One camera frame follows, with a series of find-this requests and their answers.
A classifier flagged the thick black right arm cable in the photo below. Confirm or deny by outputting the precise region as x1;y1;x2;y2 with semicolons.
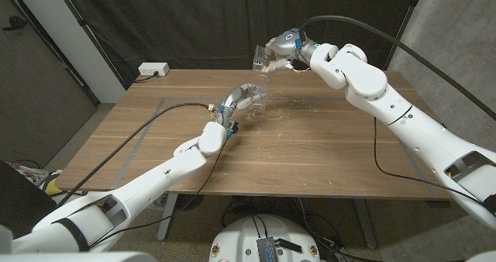
298;15;496;122

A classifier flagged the white robot head cover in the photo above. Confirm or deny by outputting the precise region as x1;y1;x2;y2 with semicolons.
0;251;158;262

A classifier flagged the grey ribbed adapter box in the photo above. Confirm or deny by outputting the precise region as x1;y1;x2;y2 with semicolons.
256;236;279;262

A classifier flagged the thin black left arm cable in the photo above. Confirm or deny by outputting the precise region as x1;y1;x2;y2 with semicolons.
88;136;230;250

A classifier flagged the yellow item on floor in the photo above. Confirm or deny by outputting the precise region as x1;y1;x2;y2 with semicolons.
43;178;84;197

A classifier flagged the clear plastic cup holding sugar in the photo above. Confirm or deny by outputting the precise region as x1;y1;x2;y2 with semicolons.
252;44;284;74

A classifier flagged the black connector block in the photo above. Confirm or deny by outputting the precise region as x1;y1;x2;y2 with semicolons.
277;237;303;253

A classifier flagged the black backdrop stand pole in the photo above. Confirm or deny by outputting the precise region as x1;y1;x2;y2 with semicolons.
384;0;425;71
52;0;129;91

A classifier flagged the black door handle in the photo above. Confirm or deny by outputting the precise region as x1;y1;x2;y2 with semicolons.
2;16;29;33

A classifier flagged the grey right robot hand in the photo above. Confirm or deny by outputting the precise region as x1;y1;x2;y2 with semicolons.
265;28;317;74

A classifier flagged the black power strip cable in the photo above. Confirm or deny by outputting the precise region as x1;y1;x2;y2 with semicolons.
133;71;160;84

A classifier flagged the grey table leg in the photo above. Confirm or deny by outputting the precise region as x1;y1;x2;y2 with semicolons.
353;198;377;250
157;193;179;242

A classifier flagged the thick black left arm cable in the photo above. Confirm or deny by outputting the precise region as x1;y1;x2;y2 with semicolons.
56;102;215;209

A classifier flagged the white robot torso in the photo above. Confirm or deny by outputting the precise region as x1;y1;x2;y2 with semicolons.
208;214;322;262

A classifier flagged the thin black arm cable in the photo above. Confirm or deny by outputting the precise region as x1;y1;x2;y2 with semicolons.
88;136;230;250
371;116;485;207

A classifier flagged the black backdrop curtain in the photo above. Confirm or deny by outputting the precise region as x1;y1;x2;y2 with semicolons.
52;0;425;89

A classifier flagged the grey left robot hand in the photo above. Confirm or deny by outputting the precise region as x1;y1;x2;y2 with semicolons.
212;82;269;129

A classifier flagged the round black fan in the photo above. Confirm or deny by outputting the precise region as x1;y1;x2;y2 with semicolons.
176;194;205;212

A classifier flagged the patterned cloth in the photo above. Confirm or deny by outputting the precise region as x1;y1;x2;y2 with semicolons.
11;161;50;184

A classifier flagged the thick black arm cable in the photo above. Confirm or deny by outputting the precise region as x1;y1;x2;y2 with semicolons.
298;15;496;122
56;102;215;209

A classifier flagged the dark chair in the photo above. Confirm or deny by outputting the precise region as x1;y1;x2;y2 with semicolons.
0;159;57;236

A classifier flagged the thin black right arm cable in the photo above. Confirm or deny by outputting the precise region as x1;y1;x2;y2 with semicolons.
371;116;485;207

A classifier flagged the white power strip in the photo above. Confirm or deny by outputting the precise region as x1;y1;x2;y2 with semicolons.
138;62;171;77

